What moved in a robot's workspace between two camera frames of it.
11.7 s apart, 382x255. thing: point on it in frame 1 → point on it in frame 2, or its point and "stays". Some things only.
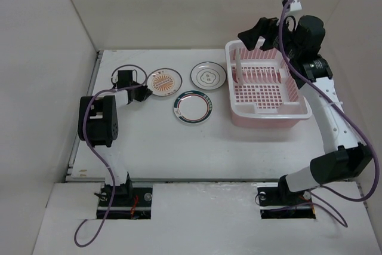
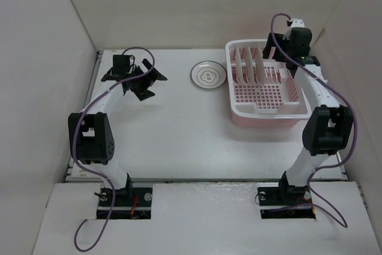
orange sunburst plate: (239, 67) stays
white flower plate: (208, 75) stays
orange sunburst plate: (164, 82) → (250, 77)
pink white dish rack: (264, 91) stays
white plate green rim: (193, 107) → (261, 70)
